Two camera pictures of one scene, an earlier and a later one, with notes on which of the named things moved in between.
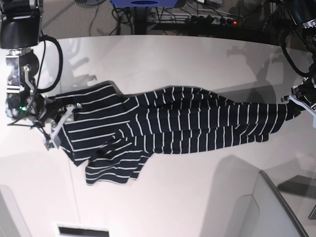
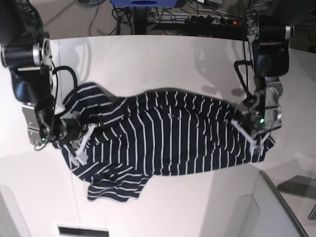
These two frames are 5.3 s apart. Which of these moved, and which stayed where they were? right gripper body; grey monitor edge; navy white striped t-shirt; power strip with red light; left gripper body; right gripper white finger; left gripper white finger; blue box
Moved: right gripper body; navy white striped t-shirt; right gripper white finger; left gripper body; left gripper white finger
Stayed: grey monitor edge; power strip with red light; blue box
